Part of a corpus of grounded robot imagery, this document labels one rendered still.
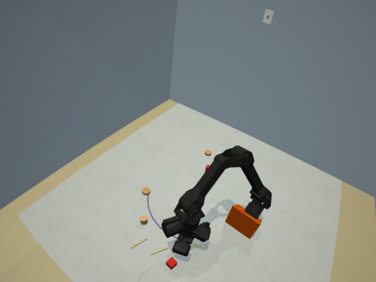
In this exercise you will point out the wooden cylinder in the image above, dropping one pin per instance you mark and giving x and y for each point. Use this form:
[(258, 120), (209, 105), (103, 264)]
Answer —
[(143, 220)]

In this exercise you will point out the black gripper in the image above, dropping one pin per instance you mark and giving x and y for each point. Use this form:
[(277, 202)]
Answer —
[(182, 244)]

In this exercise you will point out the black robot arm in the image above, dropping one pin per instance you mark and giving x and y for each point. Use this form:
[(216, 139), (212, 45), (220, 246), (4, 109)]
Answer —
[(192, 201)]

